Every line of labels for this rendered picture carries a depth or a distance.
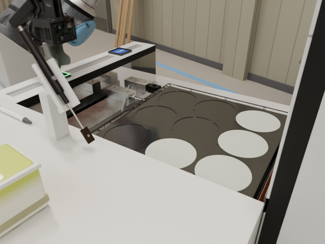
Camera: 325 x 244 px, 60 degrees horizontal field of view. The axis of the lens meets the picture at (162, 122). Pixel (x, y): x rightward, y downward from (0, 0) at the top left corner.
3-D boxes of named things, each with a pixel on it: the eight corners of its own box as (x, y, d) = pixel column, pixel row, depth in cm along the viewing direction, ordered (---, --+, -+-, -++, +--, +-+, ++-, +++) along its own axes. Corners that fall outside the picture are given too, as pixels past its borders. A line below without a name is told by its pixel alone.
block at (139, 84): (152, 89, 86) (152, 80, 84) (145, 93, 84) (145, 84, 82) (131, 84, 90) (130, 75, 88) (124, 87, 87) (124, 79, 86)
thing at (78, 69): (156, 81, 107) (155, 44, 100) (28, 156, 67) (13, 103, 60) (136, 76, 112) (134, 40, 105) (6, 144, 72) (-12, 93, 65)
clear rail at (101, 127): (171, 87, 85) (171, 83, 85) (78, 149, 58) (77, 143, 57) (168, 86, 86) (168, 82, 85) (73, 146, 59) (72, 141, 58)
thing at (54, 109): (87, 138, 48) (75, 62, 41) (69, 149, 45) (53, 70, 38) (63, 128, 51) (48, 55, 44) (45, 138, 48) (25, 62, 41)
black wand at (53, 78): (13, 29, 41) (16, 25, 40) (22, 27, 42) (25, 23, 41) (86, 144, 44) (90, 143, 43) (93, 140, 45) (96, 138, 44)
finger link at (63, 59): (67, 81, 71) (61, 44, 66) (52, 76, 74) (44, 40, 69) (77, 77, 73) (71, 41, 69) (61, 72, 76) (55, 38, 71)
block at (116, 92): (136, 99, 80) (136, 89, 79) (128, 104, 78) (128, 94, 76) (114, 93, 84) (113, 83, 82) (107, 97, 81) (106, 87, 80)
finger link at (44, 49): (58, 84, 69) (50, 47, 64) (42, 80, 72) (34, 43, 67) (67, 81, 71) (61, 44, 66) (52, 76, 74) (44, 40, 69)
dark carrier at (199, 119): (291, 118, 68) (291, 116, 68) (245, 213, 43) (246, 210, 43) (169, 87, 84) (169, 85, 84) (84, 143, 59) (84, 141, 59)
